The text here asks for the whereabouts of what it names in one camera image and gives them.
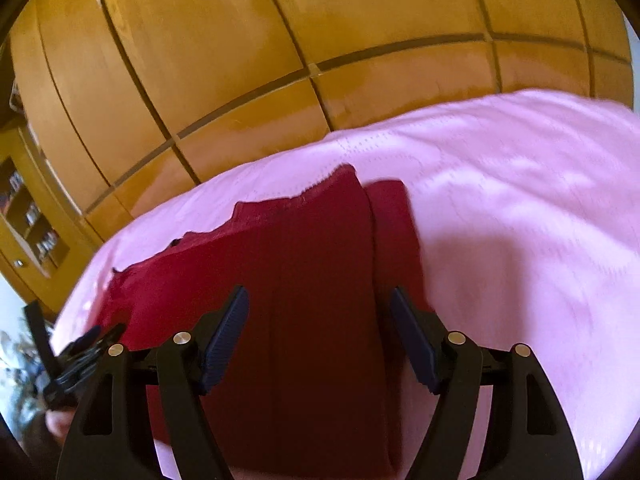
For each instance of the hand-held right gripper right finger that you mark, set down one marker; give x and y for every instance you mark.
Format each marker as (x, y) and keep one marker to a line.
(415, 340)

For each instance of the dark red long-sleeved shirt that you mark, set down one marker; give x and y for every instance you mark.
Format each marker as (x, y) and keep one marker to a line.
(310, 285)

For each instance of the wooden wardrobe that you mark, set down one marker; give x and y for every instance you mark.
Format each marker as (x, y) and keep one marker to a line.
(250, 50)

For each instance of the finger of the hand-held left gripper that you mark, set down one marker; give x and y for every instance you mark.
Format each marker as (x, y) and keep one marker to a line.
(95, 341)
(39, 335)

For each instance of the pink bedspread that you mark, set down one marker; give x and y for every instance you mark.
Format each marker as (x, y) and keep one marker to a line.
(525, 220)

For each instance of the person's left hand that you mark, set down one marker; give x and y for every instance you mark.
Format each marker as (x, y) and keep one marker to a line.
(60, 422)

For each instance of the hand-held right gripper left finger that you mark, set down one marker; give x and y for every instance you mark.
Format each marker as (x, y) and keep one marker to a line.
(227, 340)

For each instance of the wooden shelf unit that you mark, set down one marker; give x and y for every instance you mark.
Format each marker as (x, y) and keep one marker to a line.
(30, 210)

